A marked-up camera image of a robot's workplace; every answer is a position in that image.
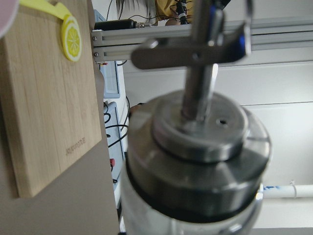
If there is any glass sauce bottle metal spout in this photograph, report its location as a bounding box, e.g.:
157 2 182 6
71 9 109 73
121 0 272 235

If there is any pink plastic cup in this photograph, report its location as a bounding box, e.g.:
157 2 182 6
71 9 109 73
0 0 19 38

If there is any teach pendant tablet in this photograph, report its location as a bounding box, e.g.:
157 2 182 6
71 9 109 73
99 61 120 98
103 101 127 190

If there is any bamboo cutting board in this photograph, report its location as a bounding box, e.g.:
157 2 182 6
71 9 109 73
0 0 102 198

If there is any lemon slice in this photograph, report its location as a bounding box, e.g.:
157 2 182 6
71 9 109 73
61 15 82 62

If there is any yellow plastic knife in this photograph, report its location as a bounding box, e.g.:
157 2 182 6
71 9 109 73
19 0 72 20

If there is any aluminium frame post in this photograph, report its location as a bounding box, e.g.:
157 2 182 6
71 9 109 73
91 16 313 69

